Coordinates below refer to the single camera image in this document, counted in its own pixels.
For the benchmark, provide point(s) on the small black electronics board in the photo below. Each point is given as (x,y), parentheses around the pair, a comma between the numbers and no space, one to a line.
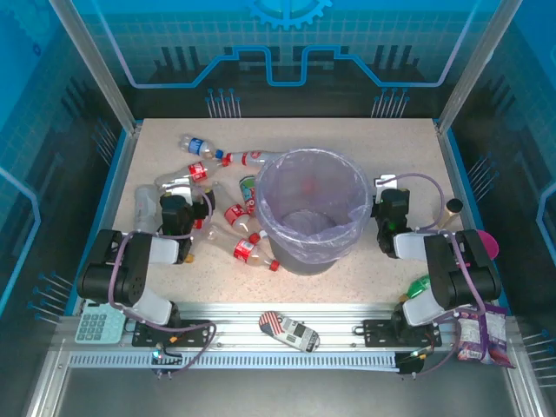
(408,365)
(163,358)

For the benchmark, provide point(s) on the flag print pencil case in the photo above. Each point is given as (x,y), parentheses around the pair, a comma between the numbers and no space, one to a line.
(289,332)

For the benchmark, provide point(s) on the aluminium mounting rail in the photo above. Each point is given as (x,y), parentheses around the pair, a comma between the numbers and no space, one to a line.
(243,323)

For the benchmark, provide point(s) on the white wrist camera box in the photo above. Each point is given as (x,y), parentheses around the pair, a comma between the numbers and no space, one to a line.
(384,180)
(180,190)

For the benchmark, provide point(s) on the clear bottle with white cap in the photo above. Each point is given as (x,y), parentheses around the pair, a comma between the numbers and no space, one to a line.
(263,235)

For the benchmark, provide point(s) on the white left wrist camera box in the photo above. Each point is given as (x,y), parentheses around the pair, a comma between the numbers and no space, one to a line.
(180,190)

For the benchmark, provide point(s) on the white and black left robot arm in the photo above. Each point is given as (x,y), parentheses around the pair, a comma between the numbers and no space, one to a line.
(130,269)

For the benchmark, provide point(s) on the pink round plastic item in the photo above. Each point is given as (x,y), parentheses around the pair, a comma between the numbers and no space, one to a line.
(488,243)

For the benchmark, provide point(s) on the green plastic bottle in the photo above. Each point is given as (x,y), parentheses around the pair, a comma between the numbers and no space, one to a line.
(419,287)

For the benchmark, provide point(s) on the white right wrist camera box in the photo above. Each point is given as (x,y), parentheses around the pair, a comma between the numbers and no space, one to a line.
(384,180)

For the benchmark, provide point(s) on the purple snack bag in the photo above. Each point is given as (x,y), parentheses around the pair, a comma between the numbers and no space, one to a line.
(471,339)

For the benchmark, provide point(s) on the blue label plastic bottle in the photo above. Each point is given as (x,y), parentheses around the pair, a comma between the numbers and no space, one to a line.
(197,145)

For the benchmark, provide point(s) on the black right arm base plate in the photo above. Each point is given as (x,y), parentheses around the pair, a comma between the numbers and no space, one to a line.
(375,332)

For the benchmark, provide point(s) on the aluminium frame post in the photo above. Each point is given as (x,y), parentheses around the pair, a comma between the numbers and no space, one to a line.
(100,74)
(478,65)

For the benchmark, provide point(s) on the green and red drink bottle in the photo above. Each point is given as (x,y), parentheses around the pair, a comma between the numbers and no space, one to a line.
(248,191)

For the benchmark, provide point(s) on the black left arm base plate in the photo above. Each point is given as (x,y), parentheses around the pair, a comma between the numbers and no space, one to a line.
(195,336)

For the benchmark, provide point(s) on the large clear plastic bottle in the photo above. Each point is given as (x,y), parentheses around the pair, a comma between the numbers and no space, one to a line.
(145,208)

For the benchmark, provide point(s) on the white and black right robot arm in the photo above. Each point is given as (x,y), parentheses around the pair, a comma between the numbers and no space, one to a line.
(460,269)

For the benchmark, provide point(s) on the pale green calculator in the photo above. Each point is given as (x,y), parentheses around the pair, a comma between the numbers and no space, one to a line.
(95,326)

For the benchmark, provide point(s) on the grey mesh waste bin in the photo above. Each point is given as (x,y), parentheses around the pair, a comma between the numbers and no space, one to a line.
(304,265)

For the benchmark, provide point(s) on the wooden brush with black head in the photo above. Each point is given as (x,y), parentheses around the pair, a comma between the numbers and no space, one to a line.
(454,205)

